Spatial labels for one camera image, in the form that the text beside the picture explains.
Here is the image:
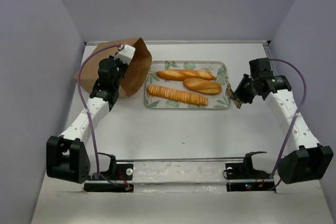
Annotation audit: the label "brown paper bag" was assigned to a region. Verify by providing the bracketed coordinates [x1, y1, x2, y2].
[74, 38, 152, 102]

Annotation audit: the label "fake orange bread roll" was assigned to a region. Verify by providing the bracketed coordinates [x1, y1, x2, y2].
[183, 78, 222, 95]

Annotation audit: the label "fake ridged spiral bread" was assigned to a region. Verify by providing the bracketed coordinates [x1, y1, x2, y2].
[146, 85, 208, 106]

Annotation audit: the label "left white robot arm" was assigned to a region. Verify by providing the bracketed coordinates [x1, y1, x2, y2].
[46, 44, 135, 184]

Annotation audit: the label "fake baguette bread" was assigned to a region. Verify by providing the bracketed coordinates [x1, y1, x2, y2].
[156, 69, 216, 81]

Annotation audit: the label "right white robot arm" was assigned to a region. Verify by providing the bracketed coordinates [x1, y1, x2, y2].
[229, 58, 333, 184]

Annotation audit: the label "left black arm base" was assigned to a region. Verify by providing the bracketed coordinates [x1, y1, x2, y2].
[83, 163, 134, 193]

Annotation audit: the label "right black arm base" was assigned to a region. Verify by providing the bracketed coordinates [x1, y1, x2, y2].
[223, 162, 276, 192]

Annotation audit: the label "metal kitchen tongs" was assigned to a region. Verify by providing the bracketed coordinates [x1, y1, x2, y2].
[225, 83, 242, 109]

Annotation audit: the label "white foreground cover board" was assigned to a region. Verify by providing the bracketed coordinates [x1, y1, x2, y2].
[32, 177, 333, 223]

